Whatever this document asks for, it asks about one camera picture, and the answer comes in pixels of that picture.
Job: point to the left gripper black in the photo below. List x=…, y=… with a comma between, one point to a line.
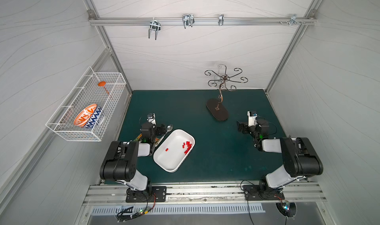
x=160, y=129

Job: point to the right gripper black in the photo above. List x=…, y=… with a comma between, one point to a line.
x=243, y=127

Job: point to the white plastic storage box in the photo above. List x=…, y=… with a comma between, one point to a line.
x=171, y=160

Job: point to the red sleeve pile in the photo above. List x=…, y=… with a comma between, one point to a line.
x=187, y=146

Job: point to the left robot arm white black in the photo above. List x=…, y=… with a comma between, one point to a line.
x=121, y=159

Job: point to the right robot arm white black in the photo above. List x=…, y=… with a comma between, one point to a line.
x=300, y=160

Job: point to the green snack packet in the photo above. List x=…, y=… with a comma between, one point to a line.
x=138, y=138

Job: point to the metal spoon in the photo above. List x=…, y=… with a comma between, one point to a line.
x=169, y=128

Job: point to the metal scroll hook stand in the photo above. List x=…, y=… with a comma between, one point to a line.
x=215, y=105

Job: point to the orange blue patterned bowl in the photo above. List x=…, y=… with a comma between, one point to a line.
x=89, y=117

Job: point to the orange spoon in basket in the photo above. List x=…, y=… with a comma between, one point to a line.
x=103, y=85

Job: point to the right round black fan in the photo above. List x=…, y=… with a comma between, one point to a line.
x=287, y=209

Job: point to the double prong metal hook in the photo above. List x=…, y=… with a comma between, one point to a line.
x=154, y=27

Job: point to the small flat metal hook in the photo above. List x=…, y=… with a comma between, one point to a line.
x=221, y=20

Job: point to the looped metal hook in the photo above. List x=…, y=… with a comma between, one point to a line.
x=188, y=20

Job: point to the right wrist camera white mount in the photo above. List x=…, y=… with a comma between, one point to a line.
x=252, y=118

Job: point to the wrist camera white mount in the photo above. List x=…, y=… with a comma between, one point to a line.
x=252, y=118
x=151, y=118

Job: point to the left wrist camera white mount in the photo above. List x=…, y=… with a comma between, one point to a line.
x=151, y=118

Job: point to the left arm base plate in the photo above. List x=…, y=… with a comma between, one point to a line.
x=151, y=194

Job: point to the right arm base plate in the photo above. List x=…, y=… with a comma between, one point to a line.
x=254, y=193

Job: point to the white wire basket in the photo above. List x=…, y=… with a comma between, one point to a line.
x=85, y=93

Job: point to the aluminium front rail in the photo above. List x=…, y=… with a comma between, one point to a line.
x=177, y=193

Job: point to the aluminium rail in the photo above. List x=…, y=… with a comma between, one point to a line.
x=199, y=21
x=177, y=193

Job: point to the white slotted cable duct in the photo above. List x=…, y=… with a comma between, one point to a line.
x=182, y=209

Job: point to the left controller board with wires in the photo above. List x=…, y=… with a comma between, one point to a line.
x=129, y=214

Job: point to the aluminium top rail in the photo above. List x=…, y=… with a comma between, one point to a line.
x=199, y=21

